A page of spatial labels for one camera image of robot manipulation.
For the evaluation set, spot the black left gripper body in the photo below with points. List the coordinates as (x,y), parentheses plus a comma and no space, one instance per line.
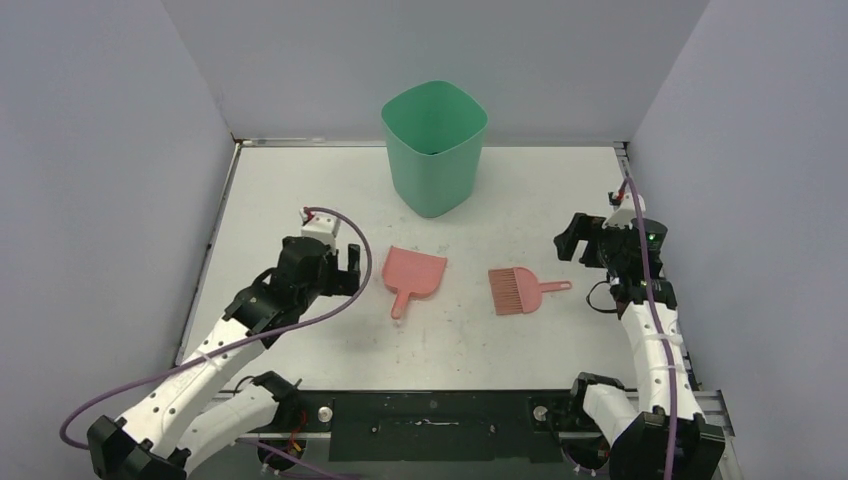
(332,281)

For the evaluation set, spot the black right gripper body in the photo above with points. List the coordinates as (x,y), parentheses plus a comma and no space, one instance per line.
(586,240)

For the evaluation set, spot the pink plastic dustpan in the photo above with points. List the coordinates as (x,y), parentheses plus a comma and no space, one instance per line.
(411,275)

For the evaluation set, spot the pink hand brush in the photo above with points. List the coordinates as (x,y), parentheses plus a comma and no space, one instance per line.
(517,290)

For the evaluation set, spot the green plastic bin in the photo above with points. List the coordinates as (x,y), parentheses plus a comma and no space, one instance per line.
(434,139)

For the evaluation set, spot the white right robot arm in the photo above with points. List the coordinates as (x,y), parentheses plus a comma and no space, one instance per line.
(665,435)

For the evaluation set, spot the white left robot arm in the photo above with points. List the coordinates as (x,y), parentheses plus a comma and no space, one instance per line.
(172,431)

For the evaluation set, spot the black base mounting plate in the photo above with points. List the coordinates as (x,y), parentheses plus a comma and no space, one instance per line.
(359,442)

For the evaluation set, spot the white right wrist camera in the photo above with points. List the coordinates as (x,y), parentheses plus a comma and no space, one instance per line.
(623,204)

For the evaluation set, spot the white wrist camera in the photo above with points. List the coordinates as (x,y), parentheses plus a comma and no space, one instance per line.
(623,204)
(320,226)

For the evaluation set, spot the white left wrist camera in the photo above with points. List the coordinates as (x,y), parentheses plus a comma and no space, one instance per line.
(320,226)

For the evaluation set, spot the aluminium frame rail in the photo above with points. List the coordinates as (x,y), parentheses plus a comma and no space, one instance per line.
(324,412)

